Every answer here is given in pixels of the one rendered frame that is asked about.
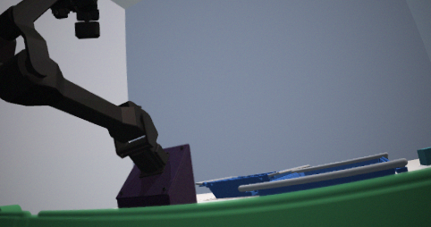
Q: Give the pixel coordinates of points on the small light blue block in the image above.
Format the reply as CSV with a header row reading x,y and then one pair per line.
x,y
424,156

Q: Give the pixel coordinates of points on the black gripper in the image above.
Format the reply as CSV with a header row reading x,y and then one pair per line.
x,y
87,25

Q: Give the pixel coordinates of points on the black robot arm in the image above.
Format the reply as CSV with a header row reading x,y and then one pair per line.
x,y
31,78

